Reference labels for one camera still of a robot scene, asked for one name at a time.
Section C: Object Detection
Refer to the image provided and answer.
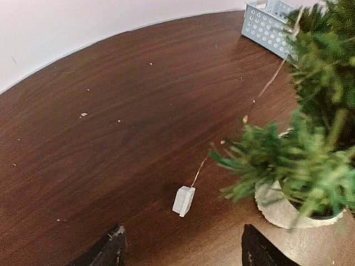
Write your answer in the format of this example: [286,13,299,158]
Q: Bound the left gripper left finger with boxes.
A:
[68,224,126,266]

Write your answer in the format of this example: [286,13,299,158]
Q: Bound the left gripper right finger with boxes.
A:
[241,224,300,266]

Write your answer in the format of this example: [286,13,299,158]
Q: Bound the white battery box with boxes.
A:
[172,186,196,217]

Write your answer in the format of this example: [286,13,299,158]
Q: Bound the copper wire light string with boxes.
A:
[191,5,305,189]

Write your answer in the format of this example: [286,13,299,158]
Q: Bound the white tree pot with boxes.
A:
[255,181,346,229]

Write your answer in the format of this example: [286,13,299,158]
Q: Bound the small green christmas tree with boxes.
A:
[210,1,354,228]

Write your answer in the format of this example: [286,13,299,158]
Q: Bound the blue plastic basket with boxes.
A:
[241,1,295,59]

